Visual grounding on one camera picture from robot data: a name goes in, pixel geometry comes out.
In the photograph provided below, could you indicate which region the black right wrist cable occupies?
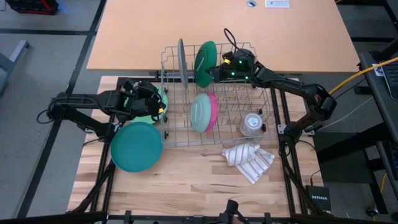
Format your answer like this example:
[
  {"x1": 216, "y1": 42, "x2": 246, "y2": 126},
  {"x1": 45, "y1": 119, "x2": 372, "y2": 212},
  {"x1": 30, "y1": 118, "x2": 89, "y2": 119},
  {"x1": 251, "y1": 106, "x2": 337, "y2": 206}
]
[{"x1": 223, "y1": 27, "x2": 239, "y2": 52}]

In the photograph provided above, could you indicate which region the thin grey cable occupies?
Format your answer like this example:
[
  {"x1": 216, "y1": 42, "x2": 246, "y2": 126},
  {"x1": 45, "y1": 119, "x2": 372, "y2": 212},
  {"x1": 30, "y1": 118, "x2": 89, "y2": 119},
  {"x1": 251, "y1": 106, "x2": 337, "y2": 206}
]
[{"x1": 318, "y1": 96, "x2": 374, "y2": 131}]

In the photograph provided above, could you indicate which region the small pale green plate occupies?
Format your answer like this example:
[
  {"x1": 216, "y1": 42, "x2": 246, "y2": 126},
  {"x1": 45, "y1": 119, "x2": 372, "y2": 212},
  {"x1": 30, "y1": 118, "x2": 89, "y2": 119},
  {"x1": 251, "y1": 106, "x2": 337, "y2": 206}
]
[{"x1": 189, "y1": 93, "x2": 212, "y2": 134}]

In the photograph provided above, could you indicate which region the black keyboard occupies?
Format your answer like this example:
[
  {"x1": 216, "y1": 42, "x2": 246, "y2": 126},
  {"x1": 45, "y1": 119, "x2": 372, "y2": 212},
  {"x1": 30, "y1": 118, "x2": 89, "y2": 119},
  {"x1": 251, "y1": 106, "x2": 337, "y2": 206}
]
[{"x1": 381, "y1": 62, "x2": 398, "y2": 100}]

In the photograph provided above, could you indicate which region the black network switch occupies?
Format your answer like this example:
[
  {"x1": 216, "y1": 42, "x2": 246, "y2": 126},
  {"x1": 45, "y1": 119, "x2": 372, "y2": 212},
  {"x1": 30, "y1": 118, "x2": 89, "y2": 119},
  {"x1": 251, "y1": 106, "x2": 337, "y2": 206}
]
[{"x1": 305, "y1": 185, "x2": 332, "y2": 214}]

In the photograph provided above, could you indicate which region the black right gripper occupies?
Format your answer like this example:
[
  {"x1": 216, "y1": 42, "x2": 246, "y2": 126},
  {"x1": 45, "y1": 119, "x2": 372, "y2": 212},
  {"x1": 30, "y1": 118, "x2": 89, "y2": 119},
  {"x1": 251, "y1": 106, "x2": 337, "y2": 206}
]
[{"x1": 208, "y1": 48, "x2": 258, "y2": 82}]

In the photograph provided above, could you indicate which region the tan wooden desk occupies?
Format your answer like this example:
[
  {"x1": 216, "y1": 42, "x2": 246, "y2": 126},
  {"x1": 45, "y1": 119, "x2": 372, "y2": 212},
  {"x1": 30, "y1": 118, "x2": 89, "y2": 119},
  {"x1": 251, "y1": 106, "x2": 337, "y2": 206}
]
[{"x1": 86, "y1": 0, "x2": 361, "y2": 74}]

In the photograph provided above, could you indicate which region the white paper sticker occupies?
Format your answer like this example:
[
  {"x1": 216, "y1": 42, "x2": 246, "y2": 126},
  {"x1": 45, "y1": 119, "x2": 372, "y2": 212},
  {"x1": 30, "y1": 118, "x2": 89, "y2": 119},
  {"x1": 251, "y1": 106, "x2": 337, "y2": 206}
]
[{"x1": 371, "y1": 63, "x2": 386, "y2": 77}]

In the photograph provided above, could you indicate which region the small pink plate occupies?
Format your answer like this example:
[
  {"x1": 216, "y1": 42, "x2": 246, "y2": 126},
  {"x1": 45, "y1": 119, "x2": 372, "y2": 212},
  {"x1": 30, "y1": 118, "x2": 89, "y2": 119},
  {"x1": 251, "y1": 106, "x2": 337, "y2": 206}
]
[{"x1": 205, "y1": 92, "x2": 219, "y2": 133}]

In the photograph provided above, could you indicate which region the black metal table frame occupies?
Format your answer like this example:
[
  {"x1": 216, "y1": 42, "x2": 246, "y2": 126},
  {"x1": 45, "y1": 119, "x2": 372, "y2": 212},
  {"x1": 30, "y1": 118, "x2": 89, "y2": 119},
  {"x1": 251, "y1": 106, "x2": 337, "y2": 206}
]
[{"x1": 0, "y1": 76, "x2": 398, "y2": 224}]

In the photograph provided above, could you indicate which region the clear patterned glass cup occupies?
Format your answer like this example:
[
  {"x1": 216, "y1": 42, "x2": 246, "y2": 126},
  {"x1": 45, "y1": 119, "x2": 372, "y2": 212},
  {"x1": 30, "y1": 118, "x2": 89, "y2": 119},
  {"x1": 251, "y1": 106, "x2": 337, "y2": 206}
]
[{"x1": 239, "y1": 112, "x2": 267, "y2": 137}]

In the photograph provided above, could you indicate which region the black side table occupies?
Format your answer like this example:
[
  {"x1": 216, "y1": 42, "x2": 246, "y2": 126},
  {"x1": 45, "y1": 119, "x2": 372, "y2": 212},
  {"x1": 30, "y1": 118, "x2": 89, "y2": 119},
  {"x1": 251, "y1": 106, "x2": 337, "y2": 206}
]
[{"x1": 357, "y1": 37, "x2": 398, "y2": 215}]

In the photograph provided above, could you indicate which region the teal plate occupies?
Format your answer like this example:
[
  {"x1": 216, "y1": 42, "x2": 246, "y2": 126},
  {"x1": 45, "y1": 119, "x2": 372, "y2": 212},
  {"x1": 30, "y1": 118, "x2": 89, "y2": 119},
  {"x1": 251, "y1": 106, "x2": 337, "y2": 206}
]
[{"x1": 110, "y1": 121, "x2": 164, "y2": 174}]

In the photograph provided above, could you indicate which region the grey wire dish rack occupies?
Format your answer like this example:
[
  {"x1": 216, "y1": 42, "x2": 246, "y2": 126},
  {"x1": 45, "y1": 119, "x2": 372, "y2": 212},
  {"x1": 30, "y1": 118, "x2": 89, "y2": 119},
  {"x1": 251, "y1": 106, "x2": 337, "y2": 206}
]
[{"x1": 160, "y1": 42, "x2": 274, "y2": 149}]

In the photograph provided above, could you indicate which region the dark green plate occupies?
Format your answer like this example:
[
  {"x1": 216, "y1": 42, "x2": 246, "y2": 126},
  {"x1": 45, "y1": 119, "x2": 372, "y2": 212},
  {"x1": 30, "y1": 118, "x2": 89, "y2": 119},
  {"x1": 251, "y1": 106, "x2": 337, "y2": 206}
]
[{"x1": 193, "y1": 40, "x2": 218, "y2": 89}]

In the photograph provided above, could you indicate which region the white power strip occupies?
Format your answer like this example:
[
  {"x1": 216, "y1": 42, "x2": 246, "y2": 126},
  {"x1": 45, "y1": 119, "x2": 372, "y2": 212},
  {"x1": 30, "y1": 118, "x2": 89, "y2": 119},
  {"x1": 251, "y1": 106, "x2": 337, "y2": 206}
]
[{"x1": 264, "y1": 0, "x2": 290, "y2": 9}]

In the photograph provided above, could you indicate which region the light green plate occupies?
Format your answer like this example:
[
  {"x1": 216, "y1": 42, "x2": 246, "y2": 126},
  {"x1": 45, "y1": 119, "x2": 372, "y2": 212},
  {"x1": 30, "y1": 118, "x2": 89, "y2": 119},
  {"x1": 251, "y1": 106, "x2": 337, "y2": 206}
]
[{"x1": 124, "y1": 85, "x2": 169, "y2": 124}]

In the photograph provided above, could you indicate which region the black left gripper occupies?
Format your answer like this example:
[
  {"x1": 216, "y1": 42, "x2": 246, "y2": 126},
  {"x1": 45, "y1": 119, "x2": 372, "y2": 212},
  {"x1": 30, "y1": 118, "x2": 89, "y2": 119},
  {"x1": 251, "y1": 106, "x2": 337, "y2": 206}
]
[{"x1": 124, "y1": 79, "x2": 166, "y2": 118}]

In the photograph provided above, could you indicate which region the yellow cable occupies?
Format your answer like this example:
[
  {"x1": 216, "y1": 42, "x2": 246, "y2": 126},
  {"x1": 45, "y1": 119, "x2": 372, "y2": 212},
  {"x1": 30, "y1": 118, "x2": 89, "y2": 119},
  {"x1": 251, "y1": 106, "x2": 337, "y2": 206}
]
[{"x1": 328, "y1": 57, "x2": 398, "y2": 96}]

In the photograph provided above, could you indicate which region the white striped dish towel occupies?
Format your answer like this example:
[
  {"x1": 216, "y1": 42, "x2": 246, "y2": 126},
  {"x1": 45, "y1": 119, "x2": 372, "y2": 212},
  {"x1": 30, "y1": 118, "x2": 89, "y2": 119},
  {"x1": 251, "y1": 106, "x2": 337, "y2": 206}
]
[{"x1": 222, "y1": 142, "x2": 276, "y2": 185}]

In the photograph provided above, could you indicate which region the black and red toolbox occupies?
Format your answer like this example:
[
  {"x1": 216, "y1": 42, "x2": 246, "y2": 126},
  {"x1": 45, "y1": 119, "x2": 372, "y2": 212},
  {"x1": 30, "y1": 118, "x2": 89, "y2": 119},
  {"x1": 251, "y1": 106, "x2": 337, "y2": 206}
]
[{"x1": 4, "y1": 0, "x2": 60, "y2": 16}]

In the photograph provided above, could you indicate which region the grey plate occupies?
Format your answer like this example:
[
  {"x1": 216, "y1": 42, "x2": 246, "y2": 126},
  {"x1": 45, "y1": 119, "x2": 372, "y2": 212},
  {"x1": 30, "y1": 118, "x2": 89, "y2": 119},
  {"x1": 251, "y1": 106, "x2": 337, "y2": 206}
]
[{"x1": 177, "y1": 38, "x2": 190, "y2": 90}]

